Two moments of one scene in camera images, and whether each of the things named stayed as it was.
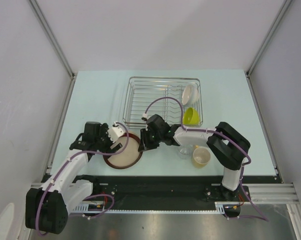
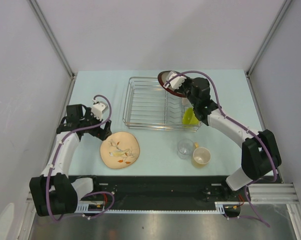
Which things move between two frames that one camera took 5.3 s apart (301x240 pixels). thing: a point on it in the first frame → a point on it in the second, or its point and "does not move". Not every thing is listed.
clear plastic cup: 185,151 does not move
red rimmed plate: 129,158 → 162,78
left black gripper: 103,131 → 101,133
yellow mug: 201,156 does not move
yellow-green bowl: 190,116 does not move
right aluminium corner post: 284,7 does not move
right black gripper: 144,143 → 186,81
